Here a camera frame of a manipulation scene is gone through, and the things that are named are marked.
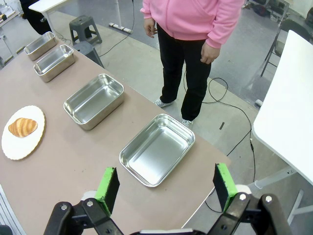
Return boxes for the pink zip hoodie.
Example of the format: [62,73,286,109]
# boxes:
[140,0,245,49]

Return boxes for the white side table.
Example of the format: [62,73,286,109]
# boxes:
[28,0,122,27]

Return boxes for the bystander in black clothes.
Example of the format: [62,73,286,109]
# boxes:
[19,0,52,35]

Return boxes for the large white table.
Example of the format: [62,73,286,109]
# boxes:
[253,29,313,225]

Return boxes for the golden brown croissant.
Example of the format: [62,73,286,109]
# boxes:
[8,117,39,138]

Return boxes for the aluminium frame rail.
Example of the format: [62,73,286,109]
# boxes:
[0,183,26,235]

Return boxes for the black trousers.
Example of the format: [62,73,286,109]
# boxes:
[156,23,212,122]

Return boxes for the person's right grey shoe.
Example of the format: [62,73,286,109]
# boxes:
[153,97,175,108]

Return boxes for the thin black floor cable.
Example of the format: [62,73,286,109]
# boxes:
[99,0,135,57]

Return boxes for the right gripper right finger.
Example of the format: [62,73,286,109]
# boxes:
[207,163,293,235]

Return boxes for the steel rectangular container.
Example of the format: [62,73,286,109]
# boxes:
[23,31,57,61]
[119,113,196,188]
[33,44,76,83]
[63,73,125,131]

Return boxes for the black folding chair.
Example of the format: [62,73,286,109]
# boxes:
[260,19,309,77]

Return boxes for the grey plastic stool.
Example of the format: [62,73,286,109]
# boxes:
[72,41,105,69]
[69,15,103,46]

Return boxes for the person's left hand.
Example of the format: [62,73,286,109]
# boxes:
[200,40,219,65]

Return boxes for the person's right hand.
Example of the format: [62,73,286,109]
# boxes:
[143,18,158,39]

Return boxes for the person's left forearm pink sleeve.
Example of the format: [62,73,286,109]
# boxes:
[205,0,245,49]

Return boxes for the long black floor cable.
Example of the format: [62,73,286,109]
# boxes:
[183,77,257,213]

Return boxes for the person's right forearm pink sleeve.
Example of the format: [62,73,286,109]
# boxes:
[140,0,159,20]

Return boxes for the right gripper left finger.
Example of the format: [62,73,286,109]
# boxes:
[43,167,124,235]

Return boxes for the white power strip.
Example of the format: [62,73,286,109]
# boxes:
[109,22,133,34]

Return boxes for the white scalloped plate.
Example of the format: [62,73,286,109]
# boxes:
[1,105,46,161]

